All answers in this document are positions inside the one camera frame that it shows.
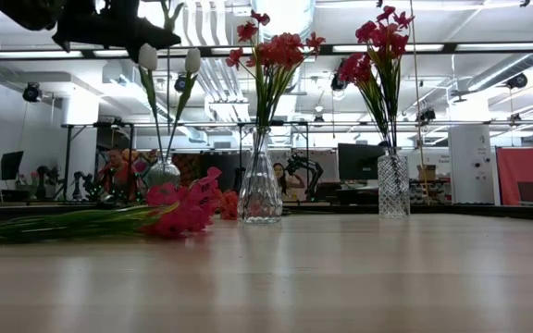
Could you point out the black ceiling-mounted camera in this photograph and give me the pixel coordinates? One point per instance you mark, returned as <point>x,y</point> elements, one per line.
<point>516,81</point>
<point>336,85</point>
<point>426,115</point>
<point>30,92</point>

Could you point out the white cylindrical machine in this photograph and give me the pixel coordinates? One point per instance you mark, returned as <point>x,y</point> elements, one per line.
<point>472,164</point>

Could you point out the distant black metal frame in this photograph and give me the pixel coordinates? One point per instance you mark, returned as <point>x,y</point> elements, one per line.
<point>67,152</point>

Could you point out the silver ribbed air duct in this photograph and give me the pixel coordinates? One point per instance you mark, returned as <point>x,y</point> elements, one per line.
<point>502,69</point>

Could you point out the orange partition wall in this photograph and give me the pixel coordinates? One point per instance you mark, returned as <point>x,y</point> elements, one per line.
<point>521,171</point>

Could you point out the background black robot arm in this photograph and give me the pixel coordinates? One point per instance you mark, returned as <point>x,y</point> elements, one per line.
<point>306,168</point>
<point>46,178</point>

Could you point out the brown cardboard box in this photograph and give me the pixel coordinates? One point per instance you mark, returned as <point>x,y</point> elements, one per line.
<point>428,172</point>

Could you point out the person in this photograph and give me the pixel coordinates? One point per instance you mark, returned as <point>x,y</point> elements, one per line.
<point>117,171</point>
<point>285,178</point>

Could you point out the faceted flared clear glass vase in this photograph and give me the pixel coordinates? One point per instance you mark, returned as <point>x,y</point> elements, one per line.
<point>260,194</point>

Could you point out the large black monitor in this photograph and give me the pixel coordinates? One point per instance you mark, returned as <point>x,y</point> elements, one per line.
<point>359,162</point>

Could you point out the diamond-cut cylindrical glass vase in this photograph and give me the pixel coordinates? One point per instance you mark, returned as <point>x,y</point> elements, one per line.
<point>393,185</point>

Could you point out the small black monitor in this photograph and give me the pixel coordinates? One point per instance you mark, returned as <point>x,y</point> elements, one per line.
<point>9,165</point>

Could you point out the black aluminium table frame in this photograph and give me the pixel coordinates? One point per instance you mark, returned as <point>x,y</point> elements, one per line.
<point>456,210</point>

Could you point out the orange artificial flower bunch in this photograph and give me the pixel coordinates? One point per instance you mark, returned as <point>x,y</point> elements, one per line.
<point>280,48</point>
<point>229,205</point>

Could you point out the round clear glass bottle vase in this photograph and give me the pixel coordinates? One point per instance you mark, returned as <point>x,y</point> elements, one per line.
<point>162,173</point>

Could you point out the large round ventilation duct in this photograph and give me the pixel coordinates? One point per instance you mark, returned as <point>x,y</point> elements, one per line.
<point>289,18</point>

